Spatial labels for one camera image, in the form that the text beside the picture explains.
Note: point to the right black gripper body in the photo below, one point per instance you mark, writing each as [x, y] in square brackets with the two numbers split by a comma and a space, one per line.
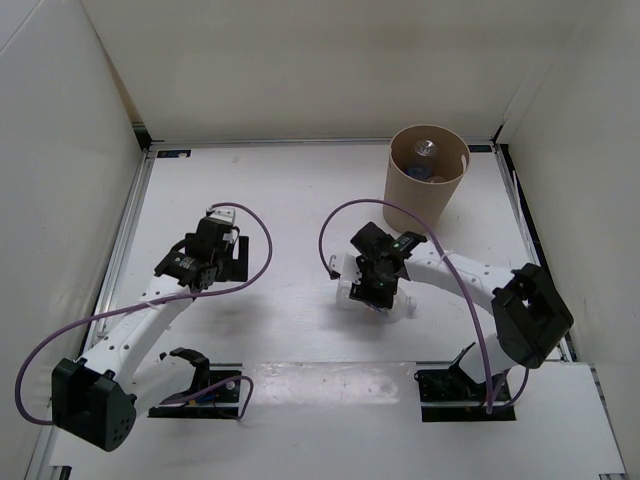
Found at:
[369, 267]

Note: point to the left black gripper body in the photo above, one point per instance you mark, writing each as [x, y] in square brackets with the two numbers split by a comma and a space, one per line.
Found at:
[221, 257]

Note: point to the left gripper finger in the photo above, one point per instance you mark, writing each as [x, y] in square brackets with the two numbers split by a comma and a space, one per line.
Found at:
[203, 280]
[235, 261]

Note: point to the clear bottle white orange label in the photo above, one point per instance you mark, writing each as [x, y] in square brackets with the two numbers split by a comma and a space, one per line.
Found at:
[404, 306]

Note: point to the blue label Pocari Sweat bottle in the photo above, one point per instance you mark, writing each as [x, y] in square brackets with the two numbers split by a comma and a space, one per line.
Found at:
[423, 172]

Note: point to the clear plastic bottle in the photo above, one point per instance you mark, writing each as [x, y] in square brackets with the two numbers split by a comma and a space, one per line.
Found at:
[425, 149]

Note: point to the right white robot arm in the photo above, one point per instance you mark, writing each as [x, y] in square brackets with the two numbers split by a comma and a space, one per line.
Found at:
[530, 316]

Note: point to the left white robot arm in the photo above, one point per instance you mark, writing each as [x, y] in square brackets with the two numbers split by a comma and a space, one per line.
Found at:
[98, 397]

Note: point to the brown cardboard bin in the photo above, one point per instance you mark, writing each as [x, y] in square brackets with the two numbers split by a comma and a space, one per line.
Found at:
[413, 203]

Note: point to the white front board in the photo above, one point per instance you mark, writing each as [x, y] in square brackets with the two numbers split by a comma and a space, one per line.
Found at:
[364, 421]

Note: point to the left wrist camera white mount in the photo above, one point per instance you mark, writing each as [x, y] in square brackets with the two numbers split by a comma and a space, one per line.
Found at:
[221, 215]

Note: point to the aluminium table frame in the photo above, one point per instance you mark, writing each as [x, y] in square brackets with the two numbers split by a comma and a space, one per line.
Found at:
[290, 315]

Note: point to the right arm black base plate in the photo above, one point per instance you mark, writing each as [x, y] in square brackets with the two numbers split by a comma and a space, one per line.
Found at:
[445, 398]

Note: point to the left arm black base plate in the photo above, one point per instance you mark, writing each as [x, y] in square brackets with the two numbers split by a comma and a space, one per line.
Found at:
[220, 404]

